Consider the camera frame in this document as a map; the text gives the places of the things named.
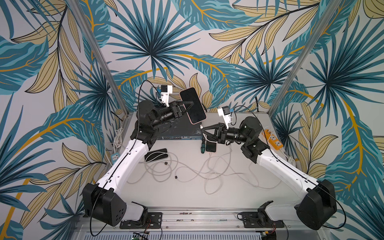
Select white-edged black phone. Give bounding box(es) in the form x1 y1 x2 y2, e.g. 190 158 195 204
206 141 217 153

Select pink-edged black phone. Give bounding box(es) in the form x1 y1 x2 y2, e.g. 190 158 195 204
179 88 207 125

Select white charging cable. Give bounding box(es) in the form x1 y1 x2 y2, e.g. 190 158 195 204
200 124 283 194

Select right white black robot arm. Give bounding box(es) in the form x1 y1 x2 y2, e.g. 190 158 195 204
201 117 337 230

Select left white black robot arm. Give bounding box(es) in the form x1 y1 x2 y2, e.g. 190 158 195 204
82 101 195 227

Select orange power strip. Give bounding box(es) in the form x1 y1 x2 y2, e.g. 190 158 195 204
264 129 284 151

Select light blue power strip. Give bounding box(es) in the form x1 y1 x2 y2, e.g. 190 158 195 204
111 153 120 165

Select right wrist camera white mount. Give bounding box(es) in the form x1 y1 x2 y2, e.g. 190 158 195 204
217 106 234 128

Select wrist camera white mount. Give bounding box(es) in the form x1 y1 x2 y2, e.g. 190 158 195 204
217 106 234 128
161 85 173 107

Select grey network switch box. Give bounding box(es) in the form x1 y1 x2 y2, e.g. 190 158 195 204
153 114 203 140

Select green handled screwdriver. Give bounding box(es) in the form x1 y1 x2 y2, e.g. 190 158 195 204
201 135 206 154

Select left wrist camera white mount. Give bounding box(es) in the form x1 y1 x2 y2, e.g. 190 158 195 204
161 85 173 107

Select white power strip cord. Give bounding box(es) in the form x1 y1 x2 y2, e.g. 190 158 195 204
112 127 125 151

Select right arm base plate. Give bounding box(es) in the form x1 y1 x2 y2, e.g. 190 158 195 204
237 212 285 229

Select aluminium front rail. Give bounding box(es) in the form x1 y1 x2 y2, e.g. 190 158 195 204
72 208 332 240

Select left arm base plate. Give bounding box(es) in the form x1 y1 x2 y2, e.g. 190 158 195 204
120 212 163 230

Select left aluminium corner post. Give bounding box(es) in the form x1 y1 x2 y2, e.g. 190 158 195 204
67 0 129 118

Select aluminium corner post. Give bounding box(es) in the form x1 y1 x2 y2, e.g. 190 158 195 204
268 1 345 117
67 0 129 118

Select right aluminium corner post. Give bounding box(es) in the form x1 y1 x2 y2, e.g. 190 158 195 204
268 1 345 117

